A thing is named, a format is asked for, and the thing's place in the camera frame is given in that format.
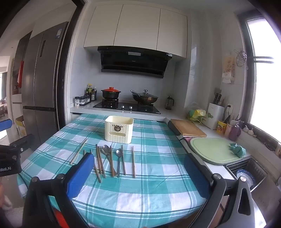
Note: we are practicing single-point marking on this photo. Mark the black range hood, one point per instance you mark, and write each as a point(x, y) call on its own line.
point(131, 63)

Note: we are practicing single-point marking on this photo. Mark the yellow green plastic bags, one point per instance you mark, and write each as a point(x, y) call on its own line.
point(196, 114)

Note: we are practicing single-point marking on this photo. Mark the white upper cabinets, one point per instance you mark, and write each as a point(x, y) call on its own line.
point(136, 28)

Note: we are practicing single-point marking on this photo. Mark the black wok with lid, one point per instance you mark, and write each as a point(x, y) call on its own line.
point(144, 97)

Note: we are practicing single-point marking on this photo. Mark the white wall outlet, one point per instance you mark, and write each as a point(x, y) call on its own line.
point(229, 107)

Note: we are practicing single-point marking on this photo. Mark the cream ribbed utensil holder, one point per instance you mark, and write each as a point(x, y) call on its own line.
point(118, 129)

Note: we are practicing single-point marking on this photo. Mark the white label spice jar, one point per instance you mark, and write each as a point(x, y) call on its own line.
point(77, 102)

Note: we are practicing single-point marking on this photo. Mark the purple cup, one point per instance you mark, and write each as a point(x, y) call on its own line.
point(233, 133)

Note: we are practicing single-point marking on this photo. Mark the teal plaid tablecloth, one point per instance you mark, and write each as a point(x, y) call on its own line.
point(149, 186)

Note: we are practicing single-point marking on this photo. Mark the hanging printed bag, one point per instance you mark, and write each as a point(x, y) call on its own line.
point(228, 68)

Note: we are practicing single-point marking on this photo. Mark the spice jar rack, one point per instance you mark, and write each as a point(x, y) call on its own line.
point(85, 100)

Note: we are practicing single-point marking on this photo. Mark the grey steel refrigerator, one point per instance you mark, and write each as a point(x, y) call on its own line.
point(44, 76)

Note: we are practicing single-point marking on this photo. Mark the garlic bulbs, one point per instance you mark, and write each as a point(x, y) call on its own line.
point(249, 129)

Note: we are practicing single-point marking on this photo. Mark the white knife block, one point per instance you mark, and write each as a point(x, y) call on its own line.
point(215, 116)

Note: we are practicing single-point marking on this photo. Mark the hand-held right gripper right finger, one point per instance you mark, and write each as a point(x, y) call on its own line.
point(195, 175)

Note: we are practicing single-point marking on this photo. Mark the black gas stove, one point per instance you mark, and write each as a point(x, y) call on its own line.
point(129, 107)

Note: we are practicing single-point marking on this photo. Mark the cardboard box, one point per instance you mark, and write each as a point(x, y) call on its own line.
point(20, 127)

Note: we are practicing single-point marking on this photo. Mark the dark glass pitcher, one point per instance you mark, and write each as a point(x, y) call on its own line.
point(169, 103)

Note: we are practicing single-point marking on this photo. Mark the green cloth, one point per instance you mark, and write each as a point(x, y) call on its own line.
point(238, 150)

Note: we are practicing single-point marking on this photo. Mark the steel sink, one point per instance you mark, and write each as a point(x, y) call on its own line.
point(254, 168)

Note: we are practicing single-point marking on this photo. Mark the yellow printed mug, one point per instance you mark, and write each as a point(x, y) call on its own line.
point(221, 127)

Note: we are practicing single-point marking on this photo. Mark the window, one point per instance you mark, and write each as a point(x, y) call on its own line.
point(265, 76)

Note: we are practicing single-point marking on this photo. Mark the green cutting board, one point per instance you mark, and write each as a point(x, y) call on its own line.
point(210, 151)

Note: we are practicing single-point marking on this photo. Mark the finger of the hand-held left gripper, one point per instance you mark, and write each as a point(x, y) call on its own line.
point(5, 125)

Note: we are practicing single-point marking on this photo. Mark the blue white bowl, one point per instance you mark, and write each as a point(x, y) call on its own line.
point(247, 177)

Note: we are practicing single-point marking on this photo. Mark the black clay pot red lid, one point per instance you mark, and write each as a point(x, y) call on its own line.
point(110, 93)

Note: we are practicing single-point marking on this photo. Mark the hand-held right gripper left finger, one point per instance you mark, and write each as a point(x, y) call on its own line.
point(80, 175)

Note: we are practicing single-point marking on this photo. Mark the wooden cutting board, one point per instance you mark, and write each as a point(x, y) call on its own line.
point(188, 128)

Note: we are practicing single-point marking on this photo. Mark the dark sauce bottles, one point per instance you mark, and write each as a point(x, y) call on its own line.
point(93, 94)

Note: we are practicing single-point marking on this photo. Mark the red hanging cloth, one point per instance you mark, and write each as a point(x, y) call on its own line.
point(20, 74)

